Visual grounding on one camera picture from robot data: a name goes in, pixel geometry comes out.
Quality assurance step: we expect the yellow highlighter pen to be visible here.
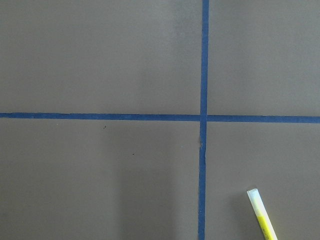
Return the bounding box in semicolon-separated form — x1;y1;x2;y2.
247;188;278;240

